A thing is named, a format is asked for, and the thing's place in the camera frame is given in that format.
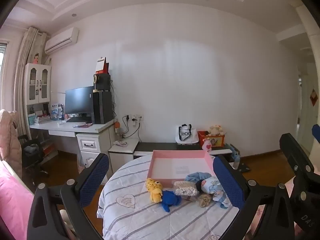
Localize black keyboard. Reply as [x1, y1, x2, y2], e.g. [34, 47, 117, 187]
[66, 117, 93, 123]

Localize white glass-door cabinet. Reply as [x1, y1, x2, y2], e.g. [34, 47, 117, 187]
[23, 63, 52, 132]

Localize low black and white cabinet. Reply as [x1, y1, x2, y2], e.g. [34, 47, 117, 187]
[134, 142, 233, 161]

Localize pink jacket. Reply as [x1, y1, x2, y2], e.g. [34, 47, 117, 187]
[0, 109, 23, 173]

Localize pink bed cover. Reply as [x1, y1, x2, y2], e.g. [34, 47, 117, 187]
[0, 161, 34, 240]

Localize white air conditioner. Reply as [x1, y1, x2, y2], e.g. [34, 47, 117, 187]
[44, 27, 80, 55]

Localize white desk with drawers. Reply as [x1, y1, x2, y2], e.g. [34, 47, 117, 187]
[29, 119, 118, 167]

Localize yellow knit toy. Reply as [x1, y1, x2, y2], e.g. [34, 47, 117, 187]
[146, 178, 163, 203]

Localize light blue towel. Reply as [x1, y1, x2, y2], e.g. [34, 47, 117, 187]
[185, 172, 212, 183]

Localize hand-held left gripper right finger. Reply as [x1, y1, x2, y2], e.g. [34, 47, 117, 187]
[212, 155, 295, 240]

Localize black office chair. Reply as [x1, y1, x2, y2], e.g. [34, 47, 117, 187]
[17, 134, 49, 180]

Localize white tote bag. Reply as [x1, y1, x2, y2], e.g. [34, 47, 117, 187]
[176, 124, 200, 145]

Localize cream plush toy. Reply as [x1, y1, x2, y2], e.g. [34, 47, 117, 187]
[208, 124, 224, 136]

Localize red toy box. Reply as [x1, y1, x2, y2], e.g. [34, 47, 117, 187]
[197, 131, 226, 148]

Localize striped white quilt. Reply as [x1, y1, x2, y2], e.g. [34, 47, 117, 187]
[97, 154, 240, 240]

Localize printed light blue cloth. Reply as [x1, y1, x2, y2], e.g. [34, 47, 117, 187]
[200, 176, 232, 209]

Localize red and white box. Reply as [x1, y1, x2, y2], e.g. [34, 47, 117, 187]
[96, 57, 110, 75]

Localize beige knit item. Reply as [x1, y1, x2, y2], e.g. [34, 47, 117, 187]
[197, 194, 213, 208]

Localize window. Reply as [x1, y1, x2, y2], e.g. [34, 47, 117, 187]
[0, 40, 9, 110]

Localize stack of books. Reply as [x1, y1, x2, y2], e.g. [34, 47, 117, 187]
[33, 115, 52, 125]

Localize black cables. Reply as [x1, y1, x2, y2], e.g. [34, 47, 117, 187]
[122, 116, 140, 138]

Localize black speaker box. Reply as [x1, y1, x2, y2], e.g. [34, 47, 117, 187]
[94, 74, 111, 92]

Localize white wall socket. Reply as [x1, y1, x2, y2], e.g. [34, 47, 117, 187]
[122, 114, 144, 122]

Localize black computer monitor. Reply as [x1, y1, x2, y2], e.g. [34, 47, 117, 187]
[65, 86, 95, 119]

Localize pink plush toy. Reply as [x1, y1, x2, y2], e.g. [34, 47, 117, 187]
[202, 137, 213, 153]

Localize pink box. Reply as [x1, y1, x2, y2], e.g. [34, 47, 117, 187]
[147, 150, 215, 188]

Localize small white cabinet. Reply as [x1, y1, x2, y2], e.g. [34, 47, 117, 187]
[108, 138, 139, 175]

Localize blue knit toy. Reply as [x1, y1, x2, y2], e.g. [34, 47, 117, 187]
[161, 190, 182, 213]

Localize blue and white packet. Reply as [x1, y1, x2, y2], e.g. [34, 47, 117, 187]
[51, 103, 63, 120]

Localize black floor scale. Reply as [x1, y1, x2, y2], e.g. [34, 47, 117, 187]
[236, 162, 250, 173]

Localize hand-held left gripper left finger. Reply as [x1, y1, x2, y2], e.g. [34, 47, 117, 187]
[27, 152, 110, 240]

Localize black computer tower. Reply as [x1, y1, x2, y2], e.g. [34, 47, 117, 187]
[92, 91, 113, 125]

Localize cream knit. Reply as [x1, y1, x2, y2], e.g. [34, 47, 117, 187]
[173, 180, 199, 196]

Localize white door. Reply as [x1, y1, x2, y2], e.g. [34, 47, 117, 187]
[296, 62, 319, 155]

